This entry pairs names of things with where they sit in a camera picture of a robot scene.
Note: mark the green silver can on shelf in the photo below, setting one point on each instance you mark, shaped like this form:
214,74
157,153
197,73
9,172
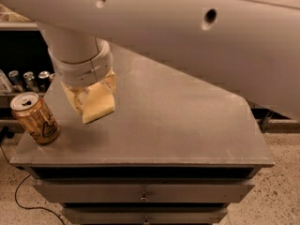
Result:
31,82

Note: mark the yellow sponge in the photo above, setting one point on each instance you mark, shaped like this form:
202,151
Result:
99,103

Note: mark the dark can on shelf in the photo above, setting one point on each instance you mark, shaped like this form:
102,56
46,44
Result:
44,80

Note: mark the orange soda can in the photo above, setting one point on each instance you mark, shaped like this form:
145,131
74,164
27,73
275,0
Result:
36,118

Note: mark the grey drawer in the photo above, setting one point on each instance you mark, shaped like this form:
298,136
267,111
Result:
89,216
217,191

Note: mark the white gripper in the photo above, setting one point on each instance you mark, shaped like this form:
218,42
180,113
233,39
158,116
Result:
82,71

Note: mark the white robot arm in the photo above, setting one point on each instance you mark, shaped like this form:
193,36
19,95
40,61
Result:
248,47

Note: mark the small orange can on shelf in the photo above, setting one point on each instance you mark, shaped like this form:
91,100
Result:
51,77

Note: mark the lower grey drawer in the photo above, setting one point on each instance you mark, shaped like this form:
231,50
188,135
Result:
89,216

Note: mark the grey drawer cabinet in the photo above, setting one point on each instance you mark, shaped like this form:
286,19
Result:
166,128

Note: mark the upper grey drawer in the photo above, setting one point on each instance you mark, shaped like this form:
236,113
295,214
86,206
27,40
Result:
217,191

